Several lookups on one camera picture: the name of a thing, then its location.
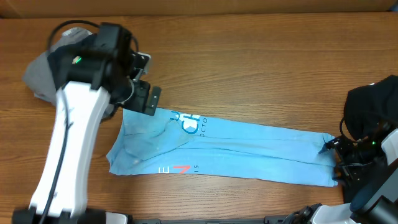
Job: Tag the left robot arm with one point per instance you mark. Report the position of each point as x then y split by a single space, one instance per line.
88 80

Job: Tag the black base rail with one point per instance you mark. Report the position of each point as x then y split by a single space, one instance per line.
211 221

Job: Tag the folded black Nike garment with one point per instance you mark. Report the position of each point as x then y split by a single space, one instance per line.
61 48

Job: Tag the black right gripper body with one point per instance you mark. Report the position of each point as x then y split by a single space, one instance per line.
355 158

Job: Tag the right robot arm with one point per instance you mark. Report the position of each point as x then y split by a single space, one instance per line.
375 203

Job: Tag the folded grey garment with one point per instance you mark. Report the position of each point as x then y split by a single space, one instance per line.
38 76

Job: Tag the light blue printed t-shirt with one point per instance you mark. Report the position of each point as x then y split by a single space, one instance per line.
173 142

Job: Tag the black t-shirt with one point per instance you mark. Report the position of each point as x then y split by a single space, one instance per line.
370 111

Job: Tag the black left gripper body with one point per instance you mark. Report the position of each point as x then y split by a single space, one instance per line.
137 101

